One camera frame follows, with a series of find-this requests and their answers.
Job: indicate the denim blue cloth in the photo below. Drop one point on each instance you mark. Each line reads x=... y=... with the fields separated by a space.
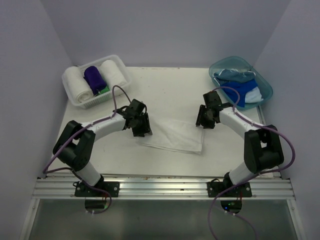
x=233 y=75

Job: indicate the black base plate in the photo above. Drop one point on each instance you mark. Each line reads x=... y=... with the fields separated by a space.
x=103 y=189
x=215 y=187

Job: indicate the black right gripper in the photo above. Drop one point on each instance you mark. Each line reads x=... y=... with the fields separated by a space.
x=200 y=120

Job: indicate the green rolled towel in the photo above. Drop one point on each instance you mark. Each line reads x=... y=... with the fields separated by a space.
x=104 y=90

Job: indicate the aluminium rail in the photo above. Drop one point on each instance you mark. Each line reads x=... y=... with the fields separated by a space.
x=63 y=187

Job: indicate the white plastic basket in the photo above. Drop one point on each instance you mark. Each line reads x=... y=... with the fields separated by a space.
x=98 y=99

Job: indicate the light blue towel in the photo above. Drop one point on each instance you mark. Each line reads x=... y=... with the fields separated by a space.
x=252 y=97

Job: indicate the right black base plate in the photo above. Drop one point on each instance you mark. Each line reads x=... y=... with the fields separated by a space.
x=215 y=187

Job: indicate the teal plastic bin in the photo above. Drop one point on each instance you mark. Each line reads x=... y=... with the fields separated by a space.
x=231 y=89

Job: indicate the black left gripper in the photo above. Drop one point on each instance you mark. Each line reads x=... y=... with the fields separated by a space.
x=145 y=127

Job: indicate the purple towel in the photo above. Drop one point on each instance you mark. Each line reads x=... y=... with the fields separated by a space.
x=94 y=79

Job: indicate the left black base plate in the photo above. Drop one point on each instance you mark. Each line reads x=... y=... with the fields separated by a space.
x=103 y=189

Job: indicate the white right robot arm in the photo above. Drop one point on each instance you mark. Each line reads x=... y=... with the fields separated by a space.
x=262 y=146

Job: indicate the large white rolled towel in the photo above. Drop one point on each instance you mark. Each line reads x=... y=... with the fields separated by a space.
x=76 y=86

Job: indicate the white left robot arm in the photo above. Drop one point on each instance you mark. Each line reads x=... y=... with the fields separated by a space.
x=75 y=144

